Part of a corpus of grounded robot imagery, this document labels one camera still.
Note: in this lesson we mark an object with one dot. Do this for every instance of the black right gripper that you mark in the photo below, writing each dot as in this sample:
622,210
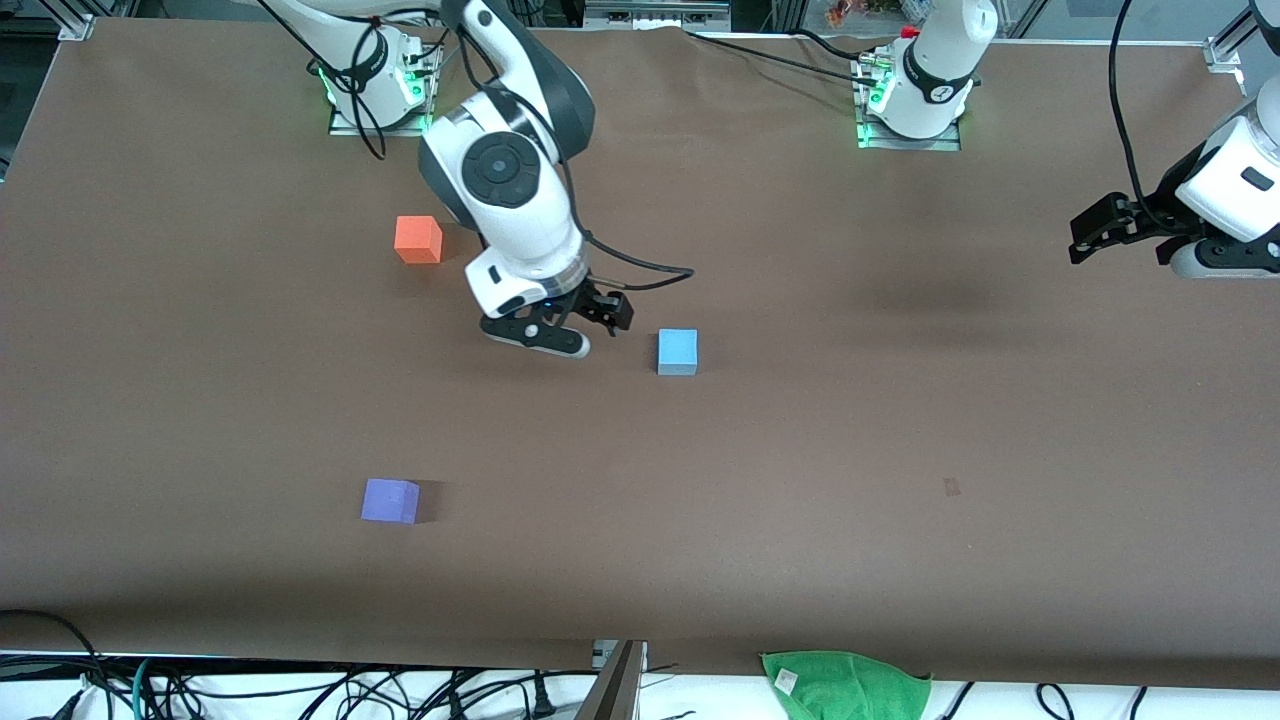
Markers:
587,299

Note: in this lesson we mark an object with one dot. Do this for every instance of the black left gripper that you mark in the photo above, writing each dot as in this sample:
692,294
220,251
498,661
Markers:
1157,215

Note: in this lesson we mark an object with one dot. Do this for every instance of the blue foam block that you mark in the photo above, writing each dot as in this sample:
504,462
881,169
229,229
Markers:
678,350

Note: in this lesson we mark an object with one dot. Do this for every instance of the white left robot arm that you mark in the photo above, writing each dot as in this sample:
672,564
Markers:
935,70

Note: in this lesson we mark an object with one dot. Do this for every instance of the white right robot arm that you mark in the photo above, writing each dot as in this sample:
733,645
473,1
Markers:
520,220

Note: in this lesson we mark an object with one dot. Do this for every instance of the orange foam block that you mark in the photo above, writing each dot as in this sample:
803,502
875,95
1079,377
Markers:
417,240

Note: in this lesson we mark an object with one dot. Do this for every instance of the purple foam block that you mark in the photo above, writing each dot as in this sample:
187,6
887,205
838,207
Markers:
390,501

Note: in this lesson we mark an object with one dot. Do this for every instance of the brown paper table cover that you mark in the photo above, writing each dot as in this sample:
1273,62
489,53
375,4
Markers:
700,450

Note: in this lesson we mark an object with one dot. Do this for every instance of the grey power strip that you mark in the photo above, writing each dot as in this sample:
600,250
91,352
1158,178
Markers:
655,15

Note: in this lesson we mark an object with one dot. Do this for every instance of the grey aluminium profile bar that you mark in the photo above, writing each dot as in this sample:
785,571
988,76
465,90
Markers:
612,690

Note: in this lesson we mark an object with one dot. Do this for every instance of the green microfibre cloth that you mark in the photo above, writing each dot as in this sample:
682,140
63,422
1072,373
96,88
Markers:
850,690

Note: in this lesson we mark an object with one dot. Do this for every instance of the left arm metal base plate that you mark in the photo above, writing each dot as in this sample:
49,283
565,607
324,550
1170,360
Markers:
945,143

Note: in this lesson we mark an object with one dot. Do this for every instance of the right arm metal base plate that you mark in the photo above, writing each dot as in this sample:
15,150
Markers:
410,128

